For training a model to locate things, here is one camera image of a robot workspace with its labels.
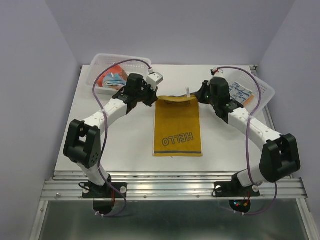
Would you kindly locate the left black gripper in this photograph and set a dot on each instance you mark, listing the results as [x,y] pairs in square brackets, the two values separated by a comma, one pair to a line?
[153,94]

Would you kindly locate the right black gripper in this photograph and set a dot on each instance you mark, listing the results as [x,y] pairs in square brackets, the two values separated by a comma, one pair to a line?
[199,93]

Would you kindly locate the yellow grey towel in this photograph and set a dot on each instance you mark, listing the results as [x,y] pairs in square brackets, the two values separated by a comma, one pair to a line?
[177,127]

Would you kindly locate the light blue patterned towel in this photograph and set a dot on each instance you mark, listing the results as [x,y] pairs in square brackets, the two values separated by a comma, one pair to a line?
[113,80]

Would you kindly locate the orange polka dot towel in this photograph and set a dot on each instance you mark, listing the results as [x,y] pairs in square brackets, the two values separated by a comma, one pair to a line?
[246,100]

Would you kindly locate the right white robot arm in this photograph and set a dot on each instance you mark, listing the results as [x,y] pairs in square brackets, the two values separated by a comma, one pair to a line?
[279,152]

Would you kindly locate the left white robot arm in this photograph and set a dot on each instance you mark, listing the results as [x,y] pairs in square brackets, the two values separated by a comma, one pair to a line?
[83,140]

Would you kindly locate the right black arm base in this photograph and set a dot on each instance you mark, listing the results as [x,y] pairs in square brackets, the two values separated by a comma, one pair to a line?
[240,197]

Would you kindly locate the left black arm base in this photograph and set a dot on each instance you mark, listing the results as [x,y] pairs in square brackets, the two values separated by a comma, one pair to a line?
[104,197]

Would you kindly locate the white basket with towels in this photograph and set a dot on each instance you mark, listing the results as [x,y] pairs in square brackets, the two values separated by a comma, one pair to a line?
[103,62]

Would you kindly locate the red white towel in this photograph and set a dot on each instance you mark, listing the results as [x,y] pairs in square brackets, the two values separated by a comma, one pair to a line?
[116,70]

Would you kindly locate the empty white basket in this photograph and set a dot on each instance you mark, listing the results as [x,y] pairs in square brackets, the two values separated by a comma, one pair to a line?
[262,96]

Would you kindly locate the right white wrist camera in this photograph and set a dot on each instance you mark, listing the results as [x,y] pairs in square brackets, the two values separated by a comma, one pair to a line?
[217,73]

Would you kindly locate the aluminium frame rail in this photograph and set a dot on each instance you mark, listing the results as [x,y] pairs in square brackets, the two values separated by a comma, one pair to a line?
[172,206]

